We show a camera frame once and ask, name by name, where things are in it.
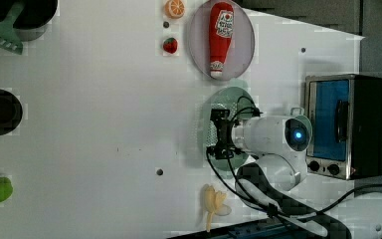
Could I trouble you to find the orange slice toy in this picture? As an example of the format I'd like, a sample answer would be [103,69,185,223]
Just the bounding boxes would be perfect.
[164,0,185,19]

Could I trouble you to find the mint green strainer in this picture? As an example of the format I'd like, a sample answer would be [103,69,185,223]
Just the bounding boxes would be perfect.
[197,78,257,172]

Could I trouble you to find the green spatula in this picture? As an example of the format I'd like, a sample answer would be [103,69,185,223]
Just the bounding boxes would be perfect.
[0,0,25,55]

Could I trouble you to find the peeled banana toy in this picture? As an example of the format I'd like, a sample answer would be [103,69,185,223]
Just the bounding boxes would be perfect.
[204,185,232,232]

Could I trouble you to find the green pepper toy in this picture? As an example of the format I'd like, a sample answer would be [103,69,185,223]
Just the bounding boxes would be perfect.
[0,177,13,203]

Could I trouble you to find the red ketchup bottle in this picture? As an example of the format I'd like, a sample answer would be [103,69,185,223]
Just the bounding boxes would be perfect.
[209,1,234,79]

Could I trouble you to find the black silver toaster oven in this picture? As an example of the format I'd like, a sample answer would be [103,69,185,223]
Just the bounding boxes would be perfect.
[304,74,382,180]

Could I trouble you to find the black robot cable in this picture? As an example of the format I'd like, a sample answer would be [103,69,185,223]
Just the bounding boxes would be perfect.
[206,95,382,239]

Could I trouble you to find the grey round plate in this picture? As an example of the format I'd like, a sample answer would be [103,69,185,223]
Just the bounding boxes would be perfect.
[187,0,255,81]

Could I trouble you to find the black pot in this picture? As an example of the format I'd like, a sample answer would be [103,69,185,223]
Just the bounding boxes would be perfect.
[0,0,59,42]

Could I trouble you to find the red strawberry toy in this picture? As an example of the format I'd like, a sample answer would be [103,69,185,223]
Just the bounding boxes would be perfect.
[162,38,178,54]

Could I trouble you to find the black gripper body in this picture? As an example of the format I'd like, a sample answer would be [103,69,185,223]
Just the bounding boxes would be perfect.
[209,109,242,159]

